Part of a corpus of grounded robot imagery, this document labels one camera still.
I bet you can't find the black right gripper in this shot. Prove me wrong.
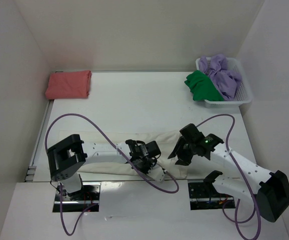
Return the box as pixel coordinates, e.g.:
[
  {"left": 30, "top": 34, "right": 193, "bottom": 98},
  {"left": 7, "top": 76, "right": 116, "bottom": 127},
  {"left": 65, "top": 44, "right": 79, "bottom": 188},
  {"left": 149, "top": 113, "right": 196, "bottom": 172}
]
[{"left": 167, "top": 135, "right": 196, "bottom": 166}]

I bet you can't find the cream white t shirt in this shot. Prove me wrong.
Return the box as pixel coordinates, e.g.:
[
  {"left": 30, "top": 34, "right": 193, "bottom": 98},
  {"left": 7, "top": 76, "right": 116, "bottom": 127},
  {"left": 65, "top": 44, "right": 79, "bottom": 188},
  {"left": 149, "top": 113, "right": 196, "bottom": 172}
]
[{"left": 56, "top": 128, "right": 188, "bottom": 181}]

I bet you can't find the red t shirt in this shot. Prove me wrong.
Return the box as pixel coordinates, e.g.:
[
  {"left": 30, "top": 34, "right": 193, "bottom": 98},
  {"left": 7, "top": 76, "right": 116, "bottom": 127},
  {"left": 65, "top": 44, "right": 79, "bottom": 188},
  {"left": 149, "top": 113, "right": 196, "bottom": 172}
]
[{"left": 45, "top": 70, "right": 92, "bottom": 100}]

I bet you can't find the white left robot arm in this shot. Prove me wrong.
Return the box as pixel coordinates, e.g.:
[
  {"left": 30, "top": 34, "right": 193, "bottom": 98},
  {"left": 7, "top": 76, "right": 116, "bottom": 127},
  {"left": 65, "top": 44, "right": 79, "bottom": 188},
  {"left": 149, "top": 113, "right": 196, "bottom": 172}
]
[{"left": 46, "top": 134, "right": 165, "bottom": 200}]

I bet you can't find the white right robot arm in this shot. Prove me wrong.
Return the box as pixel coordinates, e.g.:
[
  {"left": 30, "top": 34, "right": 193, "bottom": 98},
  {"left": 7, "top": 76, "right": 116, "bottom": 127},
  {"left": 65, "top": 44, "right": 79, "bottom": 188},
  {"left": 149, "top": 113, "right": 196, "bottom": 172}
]
[{"left": 169, "top": 123, "right": 289, "bottom": 223}]

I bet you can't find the green t shirt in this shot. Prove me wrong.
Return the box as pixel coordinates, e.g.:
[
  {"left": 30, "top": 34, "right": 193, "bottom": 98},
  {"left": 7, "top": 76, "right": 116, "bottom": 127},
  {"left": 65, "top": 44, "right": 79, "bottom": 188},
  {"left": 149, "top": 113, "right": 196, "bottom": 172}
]
[{"left": 184, "top": 70, "right": 224, "bottom": 102}]

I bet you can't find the white plastic basket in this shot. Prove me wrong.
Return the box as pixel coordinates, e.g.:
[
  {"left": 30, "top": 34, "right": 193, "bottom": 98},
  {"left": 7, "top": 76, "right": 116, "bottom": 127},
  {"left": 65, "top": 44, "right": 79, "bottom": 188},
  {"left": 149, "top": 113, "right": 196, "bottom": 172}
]
[{"left": 195, "top": 57, "right": 253, "bottom": 108}]

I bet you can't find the purple t shirt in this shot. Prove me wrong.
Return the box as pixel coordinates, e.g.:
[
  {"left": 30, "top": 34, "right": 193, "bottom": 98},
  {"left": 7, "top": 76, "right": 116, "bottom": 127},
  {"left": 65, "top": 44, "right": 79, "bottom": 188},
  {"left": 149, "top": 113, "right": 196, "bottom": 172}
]
[{"left": 198, "top": 53, "right": 243, "bottom": 101}]

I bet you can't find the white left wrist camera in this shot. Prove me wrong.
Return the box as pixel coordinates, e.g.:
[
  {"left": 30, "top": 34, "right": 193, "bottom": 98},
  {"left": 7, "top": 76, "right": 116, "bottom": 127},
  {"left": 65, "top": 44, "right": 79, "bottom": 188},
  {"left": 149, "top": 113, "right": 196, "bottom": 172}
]
[{"left": 147, "top": 166, "right": 165, "bottom": 183}]

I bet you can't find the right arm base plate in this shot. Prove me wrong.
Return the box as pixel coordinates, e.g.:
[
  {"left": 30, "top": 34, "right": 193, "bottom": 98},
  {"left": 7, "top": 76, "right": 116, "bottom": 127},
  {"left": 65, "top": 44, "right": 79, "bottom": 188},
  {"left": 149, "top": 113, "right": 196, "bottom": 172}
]
[{"left": 187, "top": 180, "right": 236, "bottom": 211}]

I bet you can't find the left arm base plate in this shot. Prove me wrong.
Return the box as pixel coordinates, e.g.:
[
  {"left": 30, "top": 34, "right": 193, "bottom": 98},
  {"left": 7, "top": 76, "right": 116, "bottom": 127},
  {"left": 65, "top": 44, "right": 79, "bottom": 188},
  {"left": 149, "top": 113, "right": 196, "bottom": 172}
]
[{"left": 52, "top": 182, "right": 101, "bottom": 213}]

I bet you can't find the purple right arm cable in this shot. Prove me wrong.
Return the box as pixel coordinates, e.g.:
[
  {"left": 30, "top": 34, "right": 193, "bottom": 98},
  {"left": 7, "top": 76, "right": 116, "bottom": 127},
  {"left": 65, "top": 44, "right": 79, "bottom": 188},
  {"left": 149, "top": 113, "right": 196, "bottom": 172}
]
[{"left": 196, "top": 114, "right": 262, "bottom": 240}]

